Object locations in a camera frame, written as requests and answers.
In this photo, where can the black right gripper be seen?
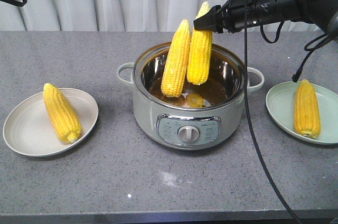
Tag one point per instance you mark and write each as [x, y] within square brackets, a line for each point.
[230, 17]

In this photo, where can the yellow corn cob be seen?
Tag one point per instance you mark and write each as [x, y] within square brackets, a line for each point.
[64, 119]
[176, 63]
[307, 120]
[199, 56]

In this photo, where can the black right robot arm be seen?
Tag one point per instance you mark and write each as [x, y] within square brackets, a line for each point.
[322, 13]

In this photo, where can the white pleated curtain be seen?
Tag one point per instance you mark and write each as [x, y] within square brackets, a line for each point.
[100, 15]

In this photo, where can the green round plate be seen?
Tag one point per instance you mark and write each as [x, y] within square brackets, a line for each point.
[280, 105]

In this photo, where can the green electric cooking pot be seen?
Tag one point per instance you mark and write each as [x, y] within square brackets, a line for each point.
[203, 116]

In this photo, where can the beige round plate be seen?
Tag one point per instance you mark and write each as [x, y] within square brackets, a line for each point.
[28, 131]

